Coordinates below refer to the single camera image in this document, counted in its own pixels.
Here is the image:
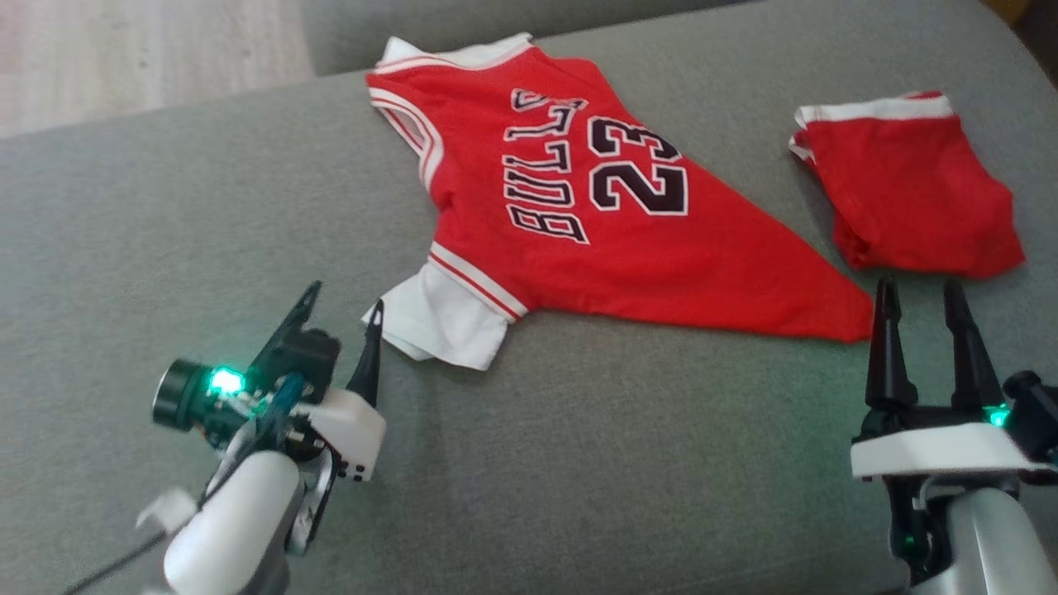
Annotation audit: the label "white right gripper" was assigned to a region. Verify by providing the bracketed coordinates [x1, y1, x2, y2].
[851, 277, 1058, 484]

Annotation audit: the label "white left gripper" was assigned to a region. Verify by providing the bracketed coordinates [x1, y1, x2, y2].
[264, 281, 388, 483]

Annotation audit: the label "red shorts with white trim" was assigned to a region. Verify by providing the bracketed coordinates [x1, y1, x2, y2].
[787, 90, 1027, 280]

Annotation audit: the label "red Bulls basketball jersey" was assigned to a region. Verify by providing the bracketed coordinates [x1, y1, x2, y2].
[360, 32, 875, 372]

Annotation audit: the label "large grey sofa seat cushion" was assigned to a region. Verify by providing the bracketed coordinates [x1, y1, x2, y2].
[0, 0, 1058, 595]

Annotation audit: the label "left camera cable teal plug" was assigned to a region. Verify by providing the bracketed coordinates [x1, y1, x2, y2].
[62, 374, 308, 595]

